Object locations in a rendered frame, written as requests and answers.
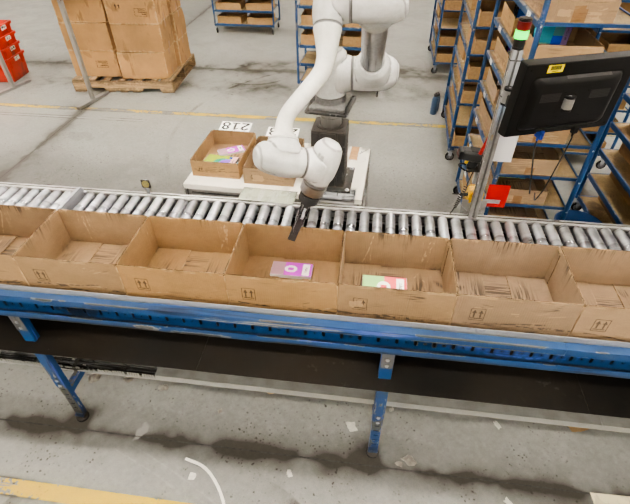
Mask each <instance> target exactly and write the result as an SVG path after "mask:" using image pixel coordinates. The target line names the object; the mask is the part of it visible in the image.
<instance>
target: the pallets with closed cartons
mask: <svg viewBox="0 0 630 504"><path fill-rule="evenodd" d="M51 2H52V5H53V8H54V11H55V14H56V16H57V19H58V24H59V27H60V29H61V32H62V35H63V38H64V41H65V44H66V47H67V49H68V52H69V55H70V58H71V61H72V63H73V66H74V69H75V72H76V75H77V76H76V77H74V78H73V79H72V83H73V86H74V89H75V91H76V92H87V88H86V85H85V82H84V79H83V76H82V73H81V70H80V67H79V64H78V61H77V58H76V55H75V52H74V49H73V46H72V44H71V41H70V38H69V35H68V32H67V29H66V26H65V23H64V20H63V17H62V14H61V11H60V8H59V5H58V2H57V0H51ZM63 2H64V5H65V8H66V11H67V14H68V17H69V20H70V23H71V26H72V29H73V32H74V35H75V38H76V41H77V44H78V47H79V50H80V53H81V56H82V59H83V62H84V65H85V68H86V71H87V74H88V76H91V77H90V78H89V80H90V83H91V86H92V88H105V90H106V91H109V92H116V91H121V92H129V91H133V92H142V91H143V90H144V88H155V89H161V92H162V93H175V91H176V90H177V89H178V87H179V86H180V85H181V83H182V82H183V81H184V79H185V78H186V77H187V75H188V74H189V73H190V71H191V70H192V69H193V67H194V66H195V65H196V62H195V56H194V53H190V47H189V41H188V36H187V30H186V23H185V17H184V13H183V10H182V8H181V7H180V6H181V4H180V0H63ZM104 76H106V77H105V78H104V79H103V80H100V79H101V78H102V77H104ZM114 77H121V78H120V79H119V80H118V81H111V80H112V79H113V78H114ZM128 79H132V80H131V81H127V80H128ZM143 79H144V80H143ZM159 79H161V80H160V81H158V80H159ZM142 80H143V81H142Z"/></svg>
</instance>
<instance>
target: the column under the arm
mask: <svg viewBox="0 0 630 504"><path fill-rule="evenodd" d="M325 137H327V138H331V139H333V140H335V141H336V142H338V143H339V145H340V146H341V149H342V157H341V161H340V165H339V167H338V170H337V172H336V174H335V176H334V178H333V180H332V181H331V182H330V183H329V185H328V187H327V189H326V191H327V192H338V193H349V194H350V190H351V185H352V181H353V176H354V171H355V168H354V167H347V159H348V137H349V119H346V118H342V124H341V125H340V126H339V127H337V128H333V129H329V128H324V127H323V126H322V125H321V117H316V119H315V122H314V124H313V127H312V129H311V147H312V146H315V144H316V143H317V142H318V141H319V140H321V139H322V138H325Z"/></svg>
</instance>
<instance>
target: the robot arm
mask: <svg viewBox="0 0 630 504"><path fill-rule="evenodd" d="M408 13H409V0H313V8H312V19H313V32H314V38H315V45H316V55H317V56H316V61H315V66H314V68H313V69H312V71H311V72H310V74H309V75H308V76H307V77H306V79H305V80H304V81H303V82H302V83H301V85H300V86H299V87H298V88H297V90H296V91H295V92H294V93H293V94H292V96H291V97H290V98H289V99H288V100H287V102H286V103H285V104H284V106H283V107H282V109H281V110H280V112H279V115H278V117H277V120H276V124H275V128H274V132H273V133H272V135H270V136H269V137H268V140H267V141H262V142H260V143H258V144H257V145H256V146H255V148H254V150H253V162H254V165H255V166H256V167H257V168H258V169H259V170H260V171H262V172H264V173H266V174H270V175H273V176H278V177H284V178H303V181H302V183H301V186H300V189H301V191H300V193H299V196H298V197H299V200H300V202H301V203H300V207H299V211H298V214H297V217H296V220H295V222H294V224H293V225H292V227H291V228H292V229H291V232H290V234H289V236H288V240H291V241H294V242H295V240H296V238H297V235H298V233H299V231H300V229H301V227H302V225H303V222H304V220H305V219H306V217H307V214H308V212H309V211H310V209H311V208H310V207H313V206H316V205H317V204H318V202H319V200H320V198H322V197H323V195H324V193H325V191H326V189H327V187H328V185H329V183H330V182H331V181H332V180H333V178H334V176H335V174H336V172H337V170H338V167H339V165H340V161H341V157H342V149H341V146H340V145H339V143H338V142H336V141H335V140H333V139H331V138H327V137H325V138H322V139H321V140H319V141H318V142H317V143H316V144H315V146H312V147H306V148H305V147H301V145H300V143H299V139H298V138H297V137H296V136H295V134H294V132H293V123H294V120H295V118H296V116H297V115H298V114H299V112H300V111H301V110H302V109H303V108H304V107H305V106H306V105H307V103H308V102H309V101H311V102H313V103H312V104H311V105H310V106H309V110H318V111H328V112H336V113H340V114H343V113H345V109H346V107H347V105H348V103H349V101H350V100H351V99H352V95H351V94H346V92H348V91H351V90H355V91H382V90H386V89H389V88H391V87H393V86H394V85H395V84H396V83H397V81H398V77H399V63H398V62H397V60H396V59H395V58H393V57H392V56H390V55H387V53H386V52H385V49H386V42H387V36H388V28H389V27H390V26H391V25H393V24H394V23H398V22H400V21H402V20H403V19H405V18H406V16H407V15H408ZM351 23H354V24H359V25H360V26H361V27H362V31H361V53H360V54H359V55H357V56H351V55H348V54H347V52H346V50H345V49H344V48H343V47H341V46H339V41H340V37H341V33H342V26H343V25H344V24H351Z"/></svg>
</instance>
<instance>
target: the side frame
mask: <svg viewBox="0 0 630 504"><path fill-rule="evenodd" d="M3 301H5V302H6V304H7V305H6V304H5V303H4V302H3ZM19 303H21V304H22V306H23V307H22V306H21V305H20V304H19ZM35 304H37V306H38V308H37V307H36V306H35ZM44 306H45V307H44ZM51 306H53V308H54V310H53V309H52V308H51ZM67 307H68V308H69V309H70V311H68V309H67ZM83 309H85V311H86V313H85V312H84V311H83ZM99 310H100V311H101V312H102V314H100V312H99ZM92 311H93V312H92ZM115 312H117V313H118V315H119V316H117V315H116V313H115ZM125 314H126V315H125ZM132 314H134V315H135V318H134V317H133V316H132ZM0 315H3V316H13V317H23V318H33V319H43V320H52V321H62V322H72V323H82V324H92V325H102V326H112V327H122V328H132V329H142V330H152V331H161V332H171V333H181V334H191V335H201V336H211V337H221V338H231V339H241V340H251V341H260V342H270V343H280V344H290V345H300V346H310V347H320V348H330V349H340V350H350V351H360V352H369V353H379V354H389V355H399V356H409V357H419V358H429V359H439V360H449V361H459V362H468V363H478V364H488V365H498V366H508V367H518V368H528V369H538V370H548V371H558V372H568V373H577V374H587V375H597V376H607V377H617V378H627V379H630V348H622V347H612V346H601V345H591V344H580V343H570V342H559V341H548V340H538V339H527V338H517V337H506V336H495V335H485V334H474V333H464V332H453V331H443V330H432V329H421V328H411V327H400V326H390V325H379V324H368V323H358V322H347V321H337V320H326V319H316V318H305V317H294V316H284V315H273V314H263V313H252V312H241V311H231V310H220V309H210V308H199V307H189V306H178V305H167V304H157V303H146V302H136V301H125V300H114V299H104V298H93V297H83V296H72V295H62V294H51V293H40V292H30V291H19V290H9V289H0ZM148 315H151V318H152V319H150V318H149V316H148ZM165 317H168V320H169V321H167V320H166V318H165ZM175 319H176V320H175ZM182 319H185V323H184V322H183V320H182ZM199 320H201V321H202V324H200V322H199ZM208 322H209V323H208ZM216 322H219V326H217V324H216ZM226 324H227V325H226ZM234 324H236V326H237V327H236V328H235V327H234ZM251 325H254V329H251ZM268 327H271V330H272V331H269V328H268ZM278 329H279V330H278ZM286 329H289V333H287V332H286ZM304 330H305V331H307V334H304ZM296 331H297V332H296ZM322 332H325V336H322ZM332 334H333V335H332ZM340 334H343V338H340ZM350 336H351V337H350ZM358 336H362V337H361V340H359V339H358ZM369 338H370V339H369ZM377 338H380V341H379V342H378V341H377ZM396 339H397V340H399V341H398V343H395V340H396ZM414 341H418V342H417V345H414ZM433 343H436V347H433ZM443 345H445V346H443ZM452 345H456V346H455V348H454V349H452ZM462 347H464V348H462ZM472 347H475V348H474V350H473V351H471V348H472ZM482 349H483V350H482ZM491 349H494V351H493V352H492V353H490V351H491ZM501 351H502V352H501ZM511 351H514V352H513V354H512V355H510V352H511ZM521 353H522V354H521ZM530 353H533V355H532V356H531V357H530V356H529V355H530ZM550 355H553V357H552V358H549V357H550ZM571 356H572V357H573V359H572V360H569V359H570V357H571ZM591 358H592V359H594V360H593V361H592V362H589V361H590V360H591ZM612 360H613V361H614V362H613V364H610V362H611V361H612ZM552 363H553V364H552Z"/></svg>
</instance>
